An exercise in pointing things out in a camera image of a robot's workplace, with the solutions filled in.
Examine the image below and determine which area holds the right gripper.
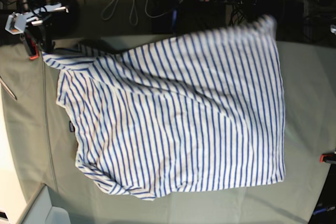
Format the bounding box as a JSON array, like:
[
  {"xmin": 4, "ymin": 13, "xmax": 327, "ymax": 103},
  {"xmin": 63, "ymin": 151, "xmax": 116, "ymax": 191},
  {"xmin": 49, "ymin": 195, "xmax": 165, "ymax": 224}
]
[{"xmin": 5, "ymin": 3, "xmax": 69, "ymax": 53}]

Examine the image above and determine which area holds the red black clamp left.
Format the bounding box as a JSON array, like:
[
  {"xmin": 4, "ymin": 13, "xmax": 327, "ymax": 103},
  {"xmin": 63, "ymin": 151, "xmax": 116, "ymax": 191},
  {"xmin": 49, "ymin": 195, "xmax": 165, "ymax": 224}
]
[{"xmin": 20, "ymin": 33, "xmax": 39, "ymax": 60}]

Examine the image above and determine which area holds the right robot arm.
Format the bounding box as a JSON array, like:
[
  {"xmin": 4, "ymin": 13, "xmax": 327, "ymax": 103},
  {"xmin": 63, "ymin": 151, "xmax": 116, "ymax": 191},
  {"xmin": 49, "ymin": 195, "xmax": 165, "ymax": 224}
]
[{"xmin": 5, "ymin": 0, "xmax": 69, "ymax": 59}]

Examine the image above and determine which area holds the blue white striped t-shirt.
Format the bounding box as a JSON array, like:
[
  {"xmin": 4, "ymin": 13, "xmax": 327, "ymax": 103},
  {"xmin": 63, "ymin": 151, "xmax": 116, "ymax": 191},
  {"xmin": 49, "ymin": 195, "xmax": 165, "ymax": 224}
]
[{"xmin": 43, "ymin": 16, "xmax": 286, "ymax": 200}]

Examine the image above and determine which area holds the red black clamp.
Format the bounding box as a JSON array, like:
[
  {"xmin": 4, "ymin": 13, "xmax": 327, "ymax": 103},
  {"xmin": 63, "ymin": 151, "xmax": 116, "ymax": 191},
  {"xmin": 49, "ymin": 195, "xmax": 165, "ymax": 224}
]
[
  {"xmin": 20, "ymin": 33, "xmax": 39, "ymax": 60},
  {"xmin": 319, "ymin": 151, "xmax": 336, "ymax": 165}
]

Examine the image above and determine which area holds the green table cloth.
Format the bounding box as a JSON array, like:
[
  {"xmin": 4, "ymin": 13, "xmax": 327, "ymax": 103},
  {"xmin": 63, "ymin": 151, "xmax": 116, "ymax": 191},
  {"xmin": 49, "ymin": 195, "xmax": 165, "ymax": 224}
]
[{"xmin": 1, "ymin": 42, "xmax": 335, "ymax": 223}]

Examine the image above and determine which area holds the red black clamp right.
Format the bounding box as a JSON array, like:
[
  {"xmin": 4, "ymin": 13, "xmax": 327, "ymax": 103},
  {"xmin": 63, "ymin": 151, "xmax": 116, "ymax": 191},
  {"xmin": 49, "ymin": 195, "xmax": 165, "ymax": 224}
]
[{"xmin": 319, "ymin": 151, "xmax": 336, "ymax": 165}]

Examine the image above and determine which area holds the dark round floor object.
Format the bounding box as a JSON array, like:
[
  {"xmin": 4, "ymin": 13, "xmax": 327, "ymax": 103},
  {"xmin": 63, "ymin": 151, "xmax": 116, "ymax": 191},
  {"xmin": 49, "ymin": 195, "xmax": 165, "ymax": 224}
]
[{"xmin": 50, "ymin": 0, "xmax": 80, "ymax": 38}]

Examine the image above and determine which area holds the white plastic bin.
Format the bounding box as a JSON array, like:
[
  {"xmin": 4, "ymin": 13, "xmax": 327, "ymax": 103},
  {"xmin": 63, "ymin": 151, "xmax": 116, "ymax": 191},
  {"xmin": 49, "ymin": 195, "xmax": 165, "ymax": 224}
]
[{"xmin": 16, "ymin": 184, "xmax": 71, "ymax": 224}]

